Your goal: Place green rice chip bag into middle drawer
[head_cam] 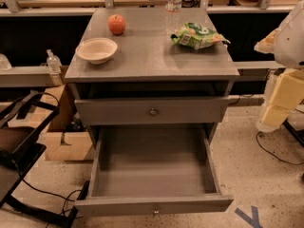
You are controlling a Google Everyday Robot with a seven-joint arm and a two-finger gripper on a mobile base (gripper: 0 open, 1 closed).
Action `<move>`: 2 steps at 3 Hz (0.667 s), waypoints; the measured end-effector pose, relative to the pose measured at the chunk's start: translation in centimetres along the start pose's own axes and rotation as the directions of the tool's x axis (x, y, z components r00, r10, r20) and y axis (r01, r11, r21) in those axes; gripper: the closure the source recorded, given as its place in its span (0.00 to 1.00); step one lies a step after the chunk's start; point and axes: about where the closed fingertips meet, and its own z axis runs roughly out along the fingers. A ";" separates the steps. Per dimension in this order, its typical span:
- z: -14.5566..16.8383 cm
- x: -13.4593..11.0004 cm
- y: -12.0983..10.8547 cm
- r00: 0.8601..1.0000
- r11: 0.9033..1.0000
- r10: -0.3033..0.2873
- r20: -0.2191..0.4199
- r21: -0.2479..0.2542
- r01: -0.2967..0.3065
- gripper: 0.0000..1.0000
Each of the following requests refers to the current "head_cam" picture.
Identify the red apple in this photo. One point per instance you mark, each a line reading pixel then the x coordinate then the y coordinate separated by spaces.
pixel 116 24

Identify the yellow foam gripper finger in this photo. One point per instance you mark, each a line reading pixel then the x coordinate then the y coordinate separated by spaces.
pixel 267 44
pixel 283 93

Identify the black cart frame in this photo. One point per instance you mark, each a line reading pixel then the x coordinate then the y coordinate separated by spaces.
pixel 20 150

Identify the grey open bottom drawer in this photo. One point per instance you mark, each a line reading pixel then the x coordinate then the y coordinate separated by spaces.
pixel 153 170

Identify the cardboard box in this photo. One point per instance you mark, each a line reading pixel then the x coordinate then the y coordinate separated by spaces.
pixel 65 140

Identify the clear plastic water bottle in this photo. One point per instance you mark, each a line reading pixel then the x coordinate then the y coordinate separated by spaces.
pixel 172 15

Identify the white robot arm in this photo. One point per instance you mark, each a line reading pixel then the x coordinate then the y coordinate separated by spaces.
pixel 289 48

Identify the cream paper bowl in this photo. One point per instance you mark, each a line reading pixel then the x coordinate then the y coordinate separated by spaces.
pixel 96 50

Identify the green rice chip bag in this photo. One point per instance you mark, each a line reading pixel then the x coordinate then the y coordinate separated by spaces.
pixel 196 36

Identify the grey middle drawer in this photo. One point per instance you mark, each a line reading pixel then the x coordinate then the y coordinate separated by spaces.
pixel 182 110

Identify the grey wooden drawer cabinet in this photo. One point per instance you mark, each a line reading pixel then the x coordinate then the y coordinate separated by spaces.
pixel 148 65

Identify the blue tape floor mark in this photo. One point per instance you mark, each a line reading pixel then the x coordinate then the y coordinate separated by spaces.
pixel 253 220

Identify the clear sanitizer pump bottle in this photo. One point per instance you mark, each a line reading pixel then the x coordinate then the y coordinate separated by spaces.
pixel 54 65

